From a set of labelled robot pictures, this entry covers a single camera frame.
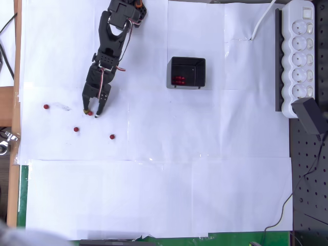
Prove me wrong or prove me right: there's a black box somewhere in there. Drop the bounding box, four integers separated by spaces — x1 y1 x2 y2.
166 56 207 90

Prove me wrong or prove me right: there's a wooden table edge board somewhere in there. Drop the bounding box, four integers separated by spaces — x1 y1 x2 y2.
6 0 23 227

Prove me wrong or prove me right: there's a metal clamp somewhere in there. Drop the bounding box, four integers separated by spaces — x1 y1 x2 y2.
0 130 21 155

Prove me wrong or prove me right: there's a white paper table cover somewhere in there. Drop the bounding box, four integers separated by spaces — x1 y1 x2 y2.
17 0 294 241

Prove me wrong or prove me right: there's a green cutting mat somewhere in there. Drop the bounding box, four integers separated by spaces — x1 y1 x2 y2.
16 165 293 246

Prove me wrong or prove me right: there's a dark grey ridged panel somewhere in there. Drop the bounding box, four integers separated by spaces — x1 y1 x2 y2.
0 153 13 213

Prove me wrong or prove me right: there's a flat black device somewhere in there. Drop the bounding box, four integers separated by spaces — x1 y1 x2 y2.
78 238 157 246

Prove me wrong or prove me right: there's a blurry grey object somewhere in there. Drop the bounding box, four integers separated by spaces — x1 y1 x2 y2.
0 219 71 246

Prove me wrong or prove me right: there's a black power adapter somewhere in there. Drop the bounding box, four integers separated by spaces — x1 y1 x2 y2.
291 97 325 136

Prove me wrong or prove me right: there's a white power strip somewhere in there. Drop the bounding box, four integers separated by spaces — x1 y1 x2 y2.
281 0 316 119

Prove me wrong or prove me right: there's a black pegboard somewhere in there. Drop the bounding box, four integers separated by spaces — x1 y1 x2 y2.
289 0 328 246

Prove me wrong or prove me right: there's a white power cable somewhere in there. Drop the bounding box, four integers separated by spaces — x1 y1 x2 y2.
250 0 278 42

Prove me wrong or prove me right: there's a thin black cable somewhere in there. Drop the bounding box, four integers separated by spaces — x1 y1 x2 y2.
260 134 328 246

